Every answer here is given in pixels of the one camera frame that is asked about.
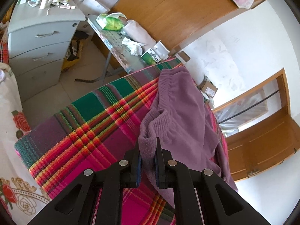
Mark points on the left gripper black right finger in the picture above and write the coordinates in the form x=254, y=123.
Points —
x=201, y=197

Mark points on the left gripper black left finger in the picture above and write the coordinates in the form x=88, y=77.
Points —
x=94, y=197

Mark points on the purple fleece sweater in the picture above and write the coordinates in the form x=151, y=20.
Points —
x=180, y=121

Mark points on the floral white bedsheet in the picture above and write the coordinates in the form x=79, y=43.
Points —
x=21, y=196

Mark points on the wooden door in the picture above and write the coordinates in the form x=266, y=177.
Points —
x=262, y=146

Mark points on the pink plaid bed cover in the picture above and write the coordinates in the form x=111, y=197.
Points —
x=96, y=130

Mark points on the brown cardboard box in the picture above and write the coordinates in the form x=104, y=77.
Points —
x=208, y=88

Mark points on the small white cardboard box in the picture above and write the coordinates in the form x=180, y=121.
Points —
x=183, y=57

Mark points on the glass side table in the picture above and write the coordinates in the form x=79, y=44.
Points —
x=113, y=42

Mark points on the grey drawer cabinet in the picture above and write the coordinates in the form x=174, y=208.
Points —
x=38, y=40

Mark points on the green tissue pack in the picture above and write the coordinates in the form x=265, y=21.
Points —
x=111, y=22

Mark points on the wooden wardrobe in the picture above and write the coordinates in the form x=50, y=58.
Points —
x=177, y=23

